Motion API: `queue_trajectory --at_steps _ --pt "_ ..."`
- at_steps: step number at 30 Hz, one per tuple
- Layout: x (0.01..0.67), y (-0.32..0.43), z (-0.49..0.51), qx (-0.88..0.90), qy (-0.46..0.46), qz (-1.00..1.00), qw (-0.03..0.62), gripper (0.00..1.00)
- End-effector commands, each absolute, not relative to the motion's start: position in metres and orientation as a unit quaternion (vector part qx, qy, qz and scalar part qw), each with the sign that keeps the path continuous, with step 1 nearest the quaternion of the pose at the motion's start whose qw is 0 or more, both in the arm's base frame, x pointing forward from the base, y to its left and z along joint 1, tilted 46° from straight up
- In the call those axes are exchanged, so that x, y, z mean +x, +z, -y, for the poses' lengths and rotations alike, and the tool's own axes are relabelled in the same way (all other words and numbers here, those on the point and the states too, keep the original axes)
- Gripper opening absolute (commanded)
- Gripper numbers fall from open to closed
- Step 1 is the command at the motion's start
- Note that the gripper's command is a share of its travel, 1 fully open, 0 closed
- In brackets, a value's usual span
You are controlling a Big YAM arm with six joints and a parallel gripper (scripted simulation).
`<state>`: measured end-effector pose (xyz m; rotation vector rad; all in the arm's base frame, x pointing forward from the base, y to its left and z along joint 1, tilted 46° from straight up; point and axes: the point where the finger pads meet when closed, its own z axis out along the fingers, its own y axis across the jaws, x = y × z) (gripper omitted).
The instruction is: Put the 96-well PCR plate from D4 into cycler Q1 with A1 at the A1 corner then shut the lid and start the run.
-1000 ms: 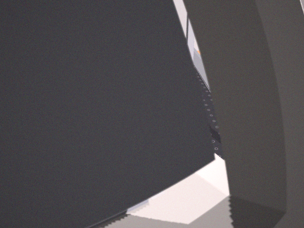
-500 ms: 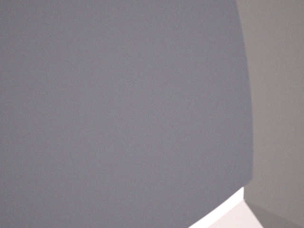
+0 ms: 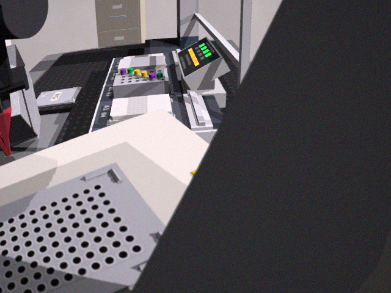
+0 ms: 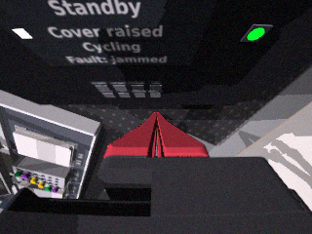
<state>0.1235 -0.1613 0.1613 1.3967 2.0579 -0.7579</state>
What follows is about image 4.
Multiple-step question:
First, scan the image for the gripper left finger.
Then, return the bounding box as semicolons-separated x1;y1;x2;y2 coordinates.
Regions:
103;112;157;158

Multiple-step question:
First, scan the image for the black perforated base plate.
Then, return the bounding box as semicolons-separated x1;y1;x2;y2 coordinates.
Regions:
54;62;312;200

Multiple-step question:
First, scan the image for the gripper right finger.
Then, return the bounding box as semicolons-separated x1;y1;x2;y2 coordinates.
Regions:
157;112;210;157

